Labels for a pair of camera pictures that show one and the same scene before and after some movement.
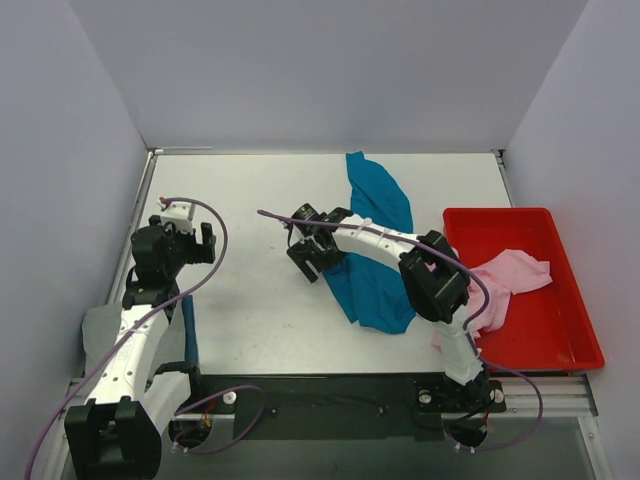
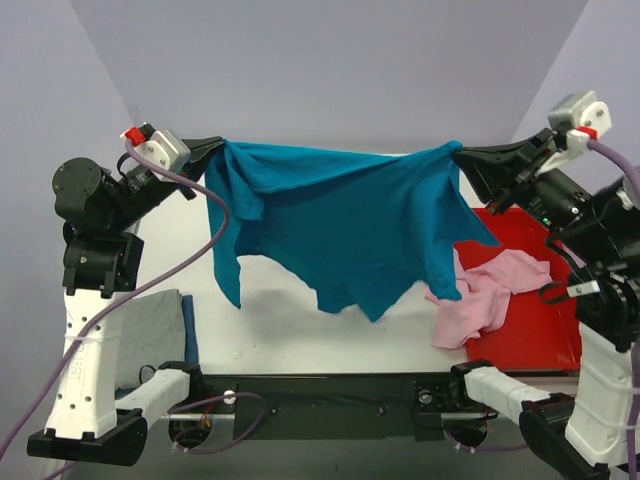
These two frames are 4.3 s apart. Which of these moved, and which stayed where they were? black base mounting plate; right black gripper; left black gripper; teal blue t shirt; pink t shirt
Moved: teal blue t shirt; right black gripper; left black gripper
Stayed: black base mounting plate; pink t shirt
